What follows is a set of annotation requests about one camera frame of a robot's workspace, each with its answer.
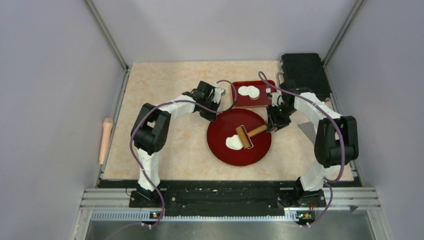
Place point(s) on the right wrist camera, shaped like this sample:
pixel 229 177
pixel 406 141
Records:
pixel 275 96

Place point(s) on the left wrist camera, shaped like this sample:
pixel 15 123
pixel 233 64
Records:
pixel 218 93

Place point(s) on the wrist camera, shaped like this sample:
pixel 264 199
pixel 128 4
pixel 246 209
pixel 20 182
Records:
pixel 218 93
pixel 275 96

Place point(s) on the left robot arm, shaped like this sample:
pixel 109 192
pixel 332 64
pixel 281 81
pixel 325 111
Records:
pixel 150 131

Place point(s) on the round red tray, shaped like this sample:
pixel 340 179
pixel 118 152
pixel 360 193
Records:
pixel 225 126

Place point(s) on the rectangular red tray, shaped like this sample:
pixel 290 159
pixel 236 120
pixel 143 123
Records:
pixel 245 101

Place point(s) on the black case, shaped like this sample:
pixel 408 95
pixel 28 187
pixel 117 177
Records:
pixel 304 72

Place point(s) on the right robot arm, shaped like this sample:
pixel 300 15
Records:
pixel 336 137

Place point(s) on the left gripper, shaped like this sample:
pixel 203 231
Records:
pixel 211 116

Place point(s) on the wooden roller tool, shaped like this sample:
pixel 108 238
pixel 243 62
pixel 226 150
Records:
pixel 245 136

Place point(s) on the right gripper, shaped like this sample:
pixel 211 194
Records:
pixel 276 123

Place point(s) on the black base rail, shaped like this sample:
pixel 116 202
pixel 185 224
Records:
pixel 216 198

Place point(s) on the beige wooden rolling pin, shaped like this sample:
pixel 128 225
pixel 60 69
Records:
pixel 107 127

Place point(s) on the white dough ball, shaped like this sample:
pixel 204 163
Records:
pixel 234 142

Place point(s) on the left white wrapper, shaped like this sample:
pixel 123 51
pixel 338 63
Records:
pixel 243 90

